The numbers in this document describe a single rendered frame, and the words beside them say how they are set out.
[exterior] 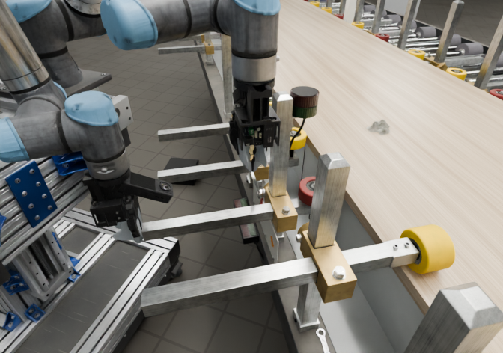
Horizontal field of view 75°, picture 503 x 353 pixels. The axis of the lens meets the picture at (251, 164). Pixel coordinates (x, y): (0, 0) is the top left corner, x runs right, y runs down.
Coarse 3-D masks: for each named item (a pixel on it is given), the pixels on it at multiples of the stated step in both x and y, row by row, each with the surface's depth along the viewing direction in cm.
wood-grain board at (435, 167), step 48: (288, 0) 285; (288, 48) 172; (336, 48) 172; (384, 48) 172; (336, 96) 123; (384, 96) 123; (432, 96) 123; (480, 96) 123; (336, 144) 96; (384, 144) 96; (432, 144) 96; (480, 144) 96; (384, 192) 78; (432, 192) 78; (480, 192) 78; (384, 240) 66; (480, 240) 66; (432, 288) 58
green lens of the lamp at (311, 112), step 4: (296, 108) 68; (300, 108) 68; (304, 108) 68; (308, 108) 68; (312, 108) 68; (316, 108) 69; (296, 112) 69; (300, 112) 68; (304, 112) 68; (308, 112) 68; (312, 112) 69; (316, 112) 70; (296, 116) 69; (300, 116) 69; (304, 116) 69; (308, 116) 69; (312, 116) 69
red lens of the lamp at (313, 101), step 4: (292, 88) 70; (292, 96) 68; (296, 96) 67; (300, 96) 66; (312, 96) 66; (316, 96) 67; (296, 100) 67; (300, 100) 67; (304, 100) 67; (308, 100) 67; (312, 100) 67; (316, 100) 68; (296, 104) 68; (300, 104) 67; (304, 104) 67; (308, 104) 67; (312, 104) 67; (316, 104) 68
